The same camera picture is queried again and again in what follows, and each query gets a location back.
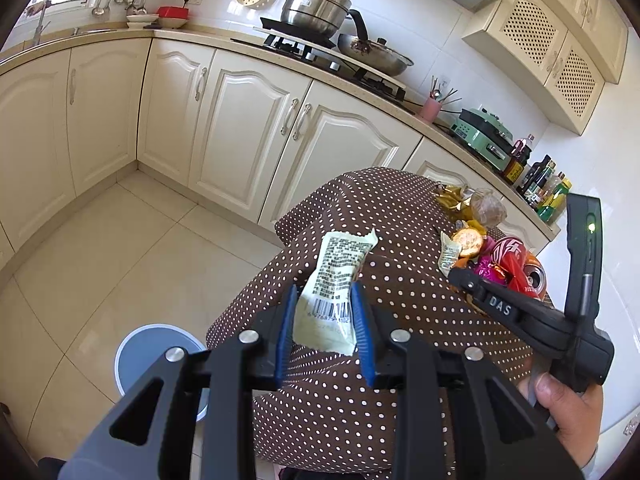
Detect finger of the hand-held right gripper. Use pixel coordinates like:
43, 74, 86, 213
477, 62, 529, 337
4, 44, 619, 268
448, 267, 568, 358

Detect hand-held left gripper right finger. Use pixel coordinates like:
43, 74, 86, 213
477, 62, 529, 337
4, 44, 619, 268
350, 282, 586, 480

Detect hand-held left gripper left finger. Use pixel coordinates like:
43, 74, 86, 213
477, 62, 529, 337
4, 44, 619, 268
60, 285, 299, 480

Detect white barcode snack wrapper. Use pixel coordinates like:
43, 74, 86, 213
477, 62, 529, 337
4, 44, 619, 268
292, 228, 379, 357

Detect orange peel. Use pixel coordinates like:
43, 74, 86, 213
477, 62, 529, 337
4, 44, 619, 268
451, 229, 487, 259

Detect blue round bin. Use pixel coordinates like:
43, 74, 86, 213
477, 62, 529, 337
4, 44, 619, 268
115, 324, 211, 423

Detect person's right hand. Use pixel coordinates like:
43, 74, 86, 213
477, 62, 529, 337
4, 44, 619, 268
517, 374, 604, 472

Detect pink candy wrapper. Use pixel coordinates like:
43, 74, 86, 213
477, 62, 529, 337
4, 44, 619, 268
474, 254, 512, 287

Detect red soda can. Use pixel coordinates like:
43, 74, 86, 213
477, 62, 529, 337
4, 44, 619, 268
491, 236, 549, 302

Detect small cream printed wrapper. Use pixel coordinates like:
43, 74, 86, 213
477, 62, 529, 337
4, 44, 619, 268
438, 232, 469, 277

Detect clear plastic bag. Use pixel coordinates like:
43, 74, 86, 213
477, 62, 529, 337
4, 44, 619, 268
467, 188, 509, 227

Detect gold foil wrapper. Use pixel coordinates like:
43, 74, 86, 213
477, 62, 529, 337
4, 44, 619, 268
434, 185, 472, 222

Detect brown polka-dot cloth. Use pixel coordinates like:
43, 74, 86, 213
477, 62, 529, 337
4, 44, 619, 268
205, 167, 557, 477

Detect green-labelled bottle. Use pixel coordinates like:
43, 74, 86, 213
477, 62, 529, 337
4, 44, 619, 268
530, 160, 557, 209

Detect black sauce bottle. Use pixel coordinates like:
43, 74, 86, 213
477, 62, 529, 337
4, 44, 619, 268
520, 155, 551, 199

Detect red-capped dark sauce bottle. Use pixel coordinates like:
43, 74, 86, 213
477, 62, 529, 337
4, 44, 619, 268
501, 134, 534, 186

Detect green electric cooker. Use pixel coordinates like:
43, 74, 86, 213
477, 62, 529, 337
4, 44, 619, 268
447, 107, 515, 164

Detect pink utensil holder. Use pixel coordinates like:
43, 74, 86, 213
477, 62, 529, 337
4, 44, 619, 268
418, 75, 464, 124

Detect cream lower kitchen cabinets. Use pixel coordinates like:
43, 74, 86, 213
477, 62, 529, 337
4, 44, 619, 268
0, 35, 562, 273

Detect cream kitchen cabinets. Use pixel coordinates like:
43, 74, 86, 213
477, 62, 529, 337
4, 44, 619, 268
0, 35, 562, 273
460, 0, 630, 136

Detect cream upper kitchen cabinets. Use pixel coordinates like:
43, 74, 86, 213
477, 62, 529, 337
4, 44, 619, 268
460, 0, 630, 136

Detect black gas stove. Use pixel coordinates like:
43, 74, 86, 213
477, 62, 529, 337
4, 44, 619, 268
230, 17, 407, 102

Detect stacked steel pot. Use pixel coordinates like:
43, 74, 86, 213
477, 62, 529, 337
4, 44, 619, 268
279, 0, 354, 39

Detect red bowl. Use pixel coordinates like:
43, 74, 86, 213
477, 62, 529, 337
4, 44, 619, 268
157, 5, 191, 29

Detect stacked white bowls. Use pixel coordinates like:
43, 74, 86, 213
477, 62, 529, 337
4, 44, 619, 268
125, 12, 160, 30

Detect steel faucet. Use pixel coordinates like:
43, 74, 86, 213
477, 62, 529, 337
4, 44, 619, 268
34, 0, 57, 47

